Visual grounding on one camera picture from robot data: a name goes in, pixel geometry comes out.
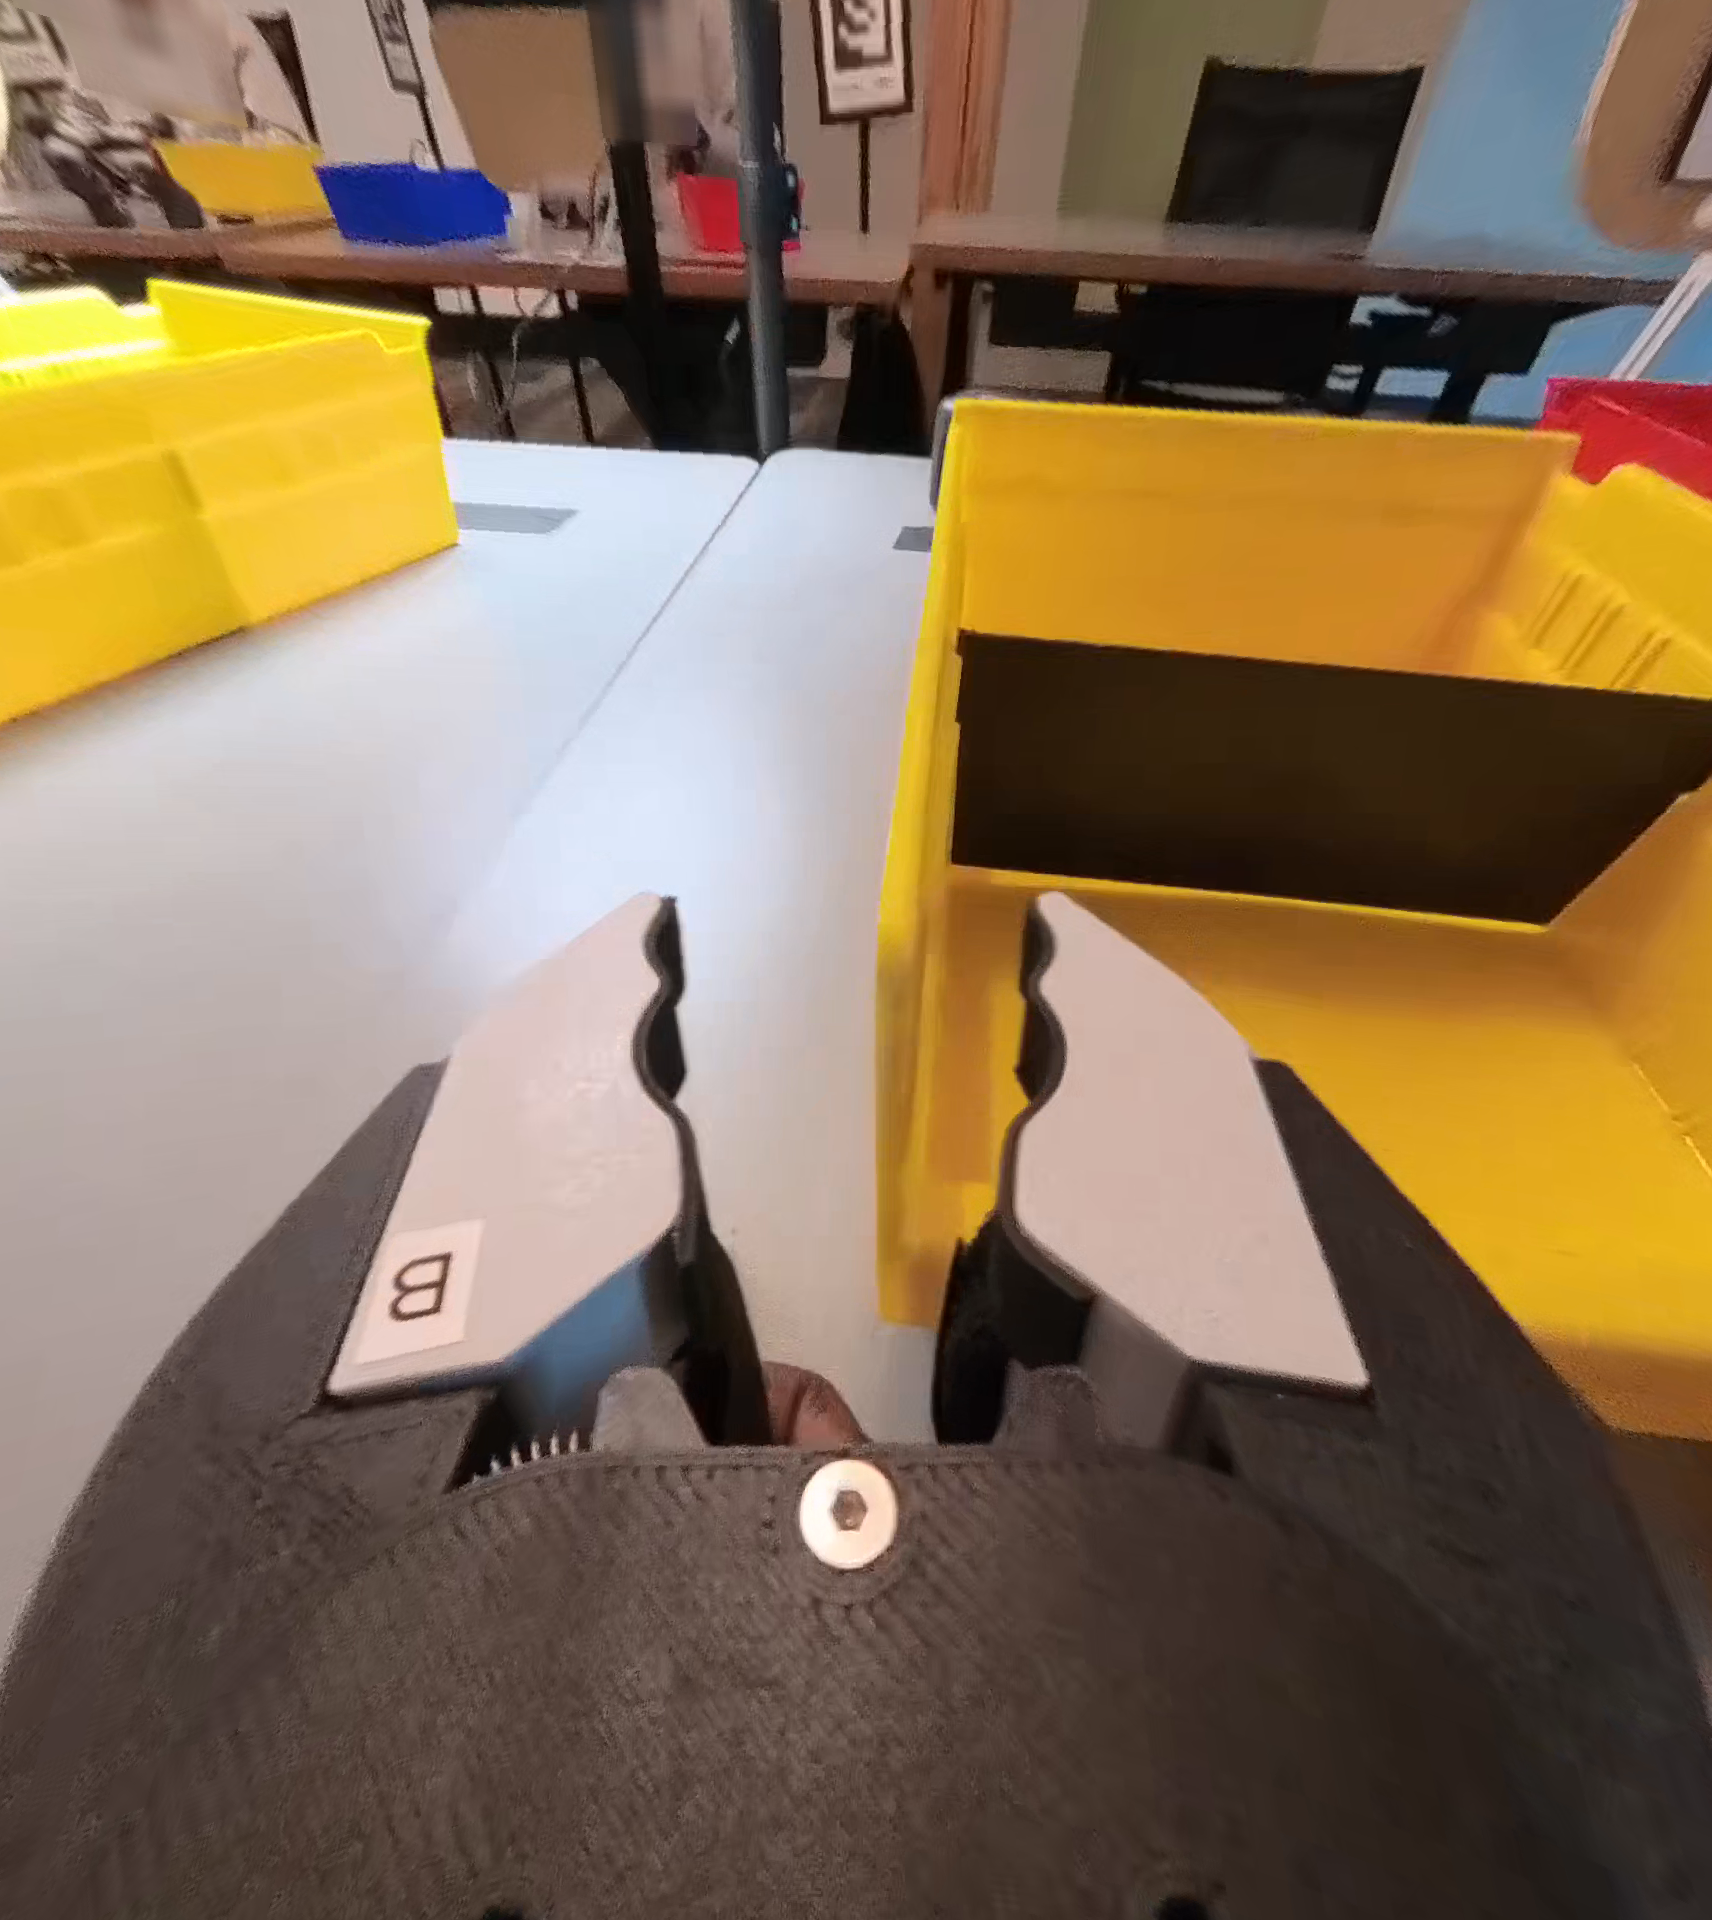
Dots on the wooden-backed instruction board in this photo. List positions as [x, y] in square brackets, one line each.
[1667, 118]

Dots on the small yellow bin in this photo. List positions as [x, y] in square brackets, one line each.
[249, 179]

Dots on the black office chair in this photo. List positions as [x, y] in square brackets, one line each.
[1291, 165]

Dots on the black bin divider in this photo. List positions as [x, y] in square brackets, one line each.
[1291, 766]

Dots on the small framed marker sign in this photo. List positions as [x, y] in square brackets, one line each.
[862, 53]

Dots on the long wooden table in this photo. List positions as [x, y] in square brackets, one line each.
[1247, 255]
[527, 262]

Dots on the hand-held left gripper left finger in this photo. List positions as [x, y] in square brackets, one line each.
[540, 1139]

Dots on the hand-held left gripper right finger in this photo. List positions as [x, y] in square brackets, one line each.
[1171, 1172]

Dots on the person's left hand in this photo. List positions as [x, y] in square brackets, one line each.
[805, 1404]

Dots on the red plastic bin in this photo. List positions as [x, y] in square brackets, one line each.
[1697, 435]

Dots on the yellow plastic bin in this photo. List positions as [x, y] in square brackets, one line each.
[122, 510]
[1396, 1080]

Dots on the brown board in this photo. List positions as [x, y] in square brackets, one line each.
[527, 67]

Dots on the small red bin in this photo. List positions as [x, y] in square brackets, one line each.
[722, 209]

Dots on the black stand pole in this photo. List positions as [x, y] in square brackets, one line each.
[764, 225]

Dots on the blue plastic bin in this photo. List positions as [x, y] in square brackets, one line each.
[412, 202]

